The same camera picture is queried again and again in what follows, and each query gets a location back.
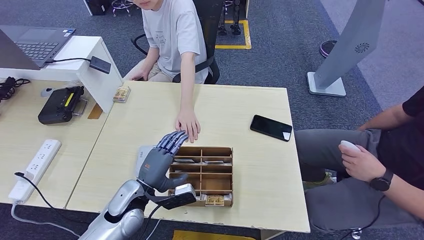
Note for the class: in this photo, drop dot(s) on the person's left hand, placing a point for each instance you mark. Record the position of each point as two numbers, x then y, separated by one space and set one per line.
362 164
188 124

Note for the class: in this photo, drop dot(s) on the person's right hand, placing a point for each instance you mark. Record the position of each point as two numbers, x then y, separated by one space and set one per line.
137 75

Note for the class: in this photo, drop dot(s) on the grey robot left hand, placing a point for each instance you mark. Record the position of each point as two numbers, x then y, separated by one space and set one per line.
155 169

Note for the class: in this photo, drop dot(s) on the white grey card reader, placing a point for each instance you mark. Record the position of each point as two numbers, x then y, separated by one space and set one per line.
141 159

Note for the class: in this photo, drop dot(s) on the white handheld clicker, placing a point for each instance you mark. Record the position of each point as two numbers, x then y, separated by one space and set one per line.
349 145

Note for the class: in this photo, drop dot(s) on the wooden card organizer box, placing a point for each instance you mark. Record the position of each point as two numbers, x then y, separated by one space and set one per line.
212 180

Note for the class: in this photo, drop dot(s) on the landscape-print key card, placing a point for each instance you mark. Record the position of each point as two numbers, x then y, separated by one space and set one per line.
214 201
214 162

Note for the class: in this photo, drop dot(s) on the person's left forearm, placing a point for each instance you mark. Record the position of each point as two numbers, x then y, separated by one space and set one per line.
405 198
188 82

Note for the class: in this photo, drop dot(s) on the person's right forearm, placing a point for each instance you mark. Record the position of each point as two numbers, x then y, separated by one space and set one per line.
149 59
384 116

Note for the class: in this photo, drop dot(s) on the person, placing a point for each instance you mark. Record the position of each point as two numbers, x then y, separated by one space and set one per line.
175 36
348 159

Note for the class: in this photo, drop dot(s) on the hotel-print key card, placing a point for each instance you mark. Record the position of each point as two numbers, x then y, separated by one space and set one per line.
184 161

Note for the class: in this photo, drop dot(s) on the black wristwatch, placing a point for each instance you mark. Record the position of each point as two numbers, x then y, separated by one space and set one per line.
381 182

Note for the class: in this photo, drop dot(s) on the black adapter hub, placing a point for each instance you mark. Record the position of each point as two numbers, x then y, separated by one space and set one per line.
100 65

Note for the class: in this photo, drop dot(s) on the white desk riser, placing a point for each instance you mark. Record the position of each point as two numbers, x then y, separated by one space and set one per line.
98 82

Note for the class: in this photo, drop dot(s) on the chrome stool base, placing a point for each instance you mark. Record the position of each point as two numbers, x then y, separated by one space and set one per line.
122 4

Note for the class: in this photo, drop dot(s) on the black cabinet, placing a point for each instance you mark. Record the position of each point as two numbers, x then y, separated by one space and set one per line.
97 7

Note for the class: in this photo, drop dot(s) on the black smartphone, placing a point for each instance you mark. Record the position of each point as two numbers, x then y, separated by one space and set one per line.
271 127

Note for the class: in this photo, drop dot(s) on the black handheld controller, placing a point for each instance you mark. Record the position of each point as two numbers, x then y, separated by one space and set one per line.
58 106

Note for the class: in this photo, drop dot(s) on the small grey round puck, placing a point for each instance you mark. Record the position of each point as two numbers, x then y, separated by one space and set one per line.
47 92

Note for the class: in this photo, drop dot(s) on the black office chair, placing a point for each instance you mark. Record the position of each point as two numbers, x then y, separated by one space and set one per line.
212 20

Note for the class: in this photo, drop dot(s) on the grey laptop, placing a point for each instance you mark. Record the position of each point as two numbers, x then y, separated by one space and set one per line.
38 47

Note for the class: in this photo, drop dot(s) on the black humanoid robot legs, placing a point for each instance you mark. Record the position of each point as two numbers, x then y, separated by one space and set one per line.
236 30

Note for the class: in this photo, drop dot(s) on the white power strip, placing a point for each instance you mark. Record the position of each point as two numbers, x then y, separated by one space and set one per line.
35 169

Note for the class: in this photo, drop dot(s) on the round black floor base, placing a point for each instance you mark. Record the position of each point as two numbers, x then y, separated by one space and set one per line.
326 49

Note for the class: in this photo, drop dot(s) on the grey kiosk stand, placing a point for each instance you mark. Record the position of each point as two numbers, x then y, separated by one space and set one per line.
351 43

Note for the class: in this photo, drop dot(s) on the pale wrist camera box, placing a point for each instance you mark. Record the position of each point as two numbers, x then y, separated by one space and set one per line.
184 189

